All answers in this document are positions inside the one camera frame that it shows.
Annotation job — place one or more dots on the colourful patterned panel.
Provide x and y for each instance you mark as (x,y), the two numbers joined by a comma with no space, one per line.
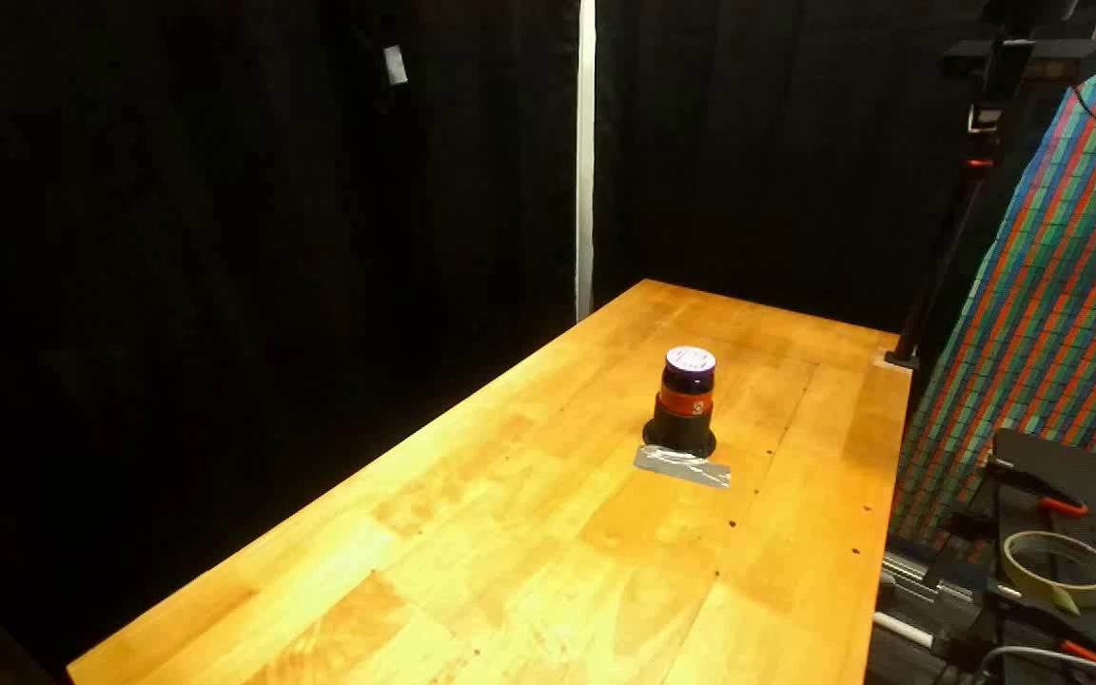
(1024,338)

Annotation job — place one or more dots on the black camera on tripod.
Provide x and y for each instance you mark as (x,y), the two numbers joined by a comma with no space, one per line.
(998,71)

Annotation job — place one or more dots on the orange black clamp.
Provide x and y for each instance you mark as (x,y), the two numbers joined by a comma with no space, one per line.
(1048,496)

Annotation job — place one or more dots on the white vertical pole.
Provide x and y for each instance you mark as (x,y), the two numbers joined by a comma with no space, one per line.
(583,153)

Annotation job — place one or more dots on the yellow tape roll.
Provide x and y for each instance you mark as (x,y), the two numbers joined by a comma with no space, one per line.
(1052,569)

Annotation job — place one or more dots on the dark cup with white lid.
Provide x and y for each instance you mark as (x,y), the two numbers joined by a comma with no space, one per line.
(684,405)

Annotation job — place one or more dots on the black curtain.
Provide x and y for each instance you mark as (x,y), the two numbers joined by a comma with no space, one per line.
(254,239)

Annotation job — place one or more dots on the grey duct tape patch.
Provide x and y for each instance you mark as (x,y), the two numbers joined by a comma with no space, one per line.
(684,466)

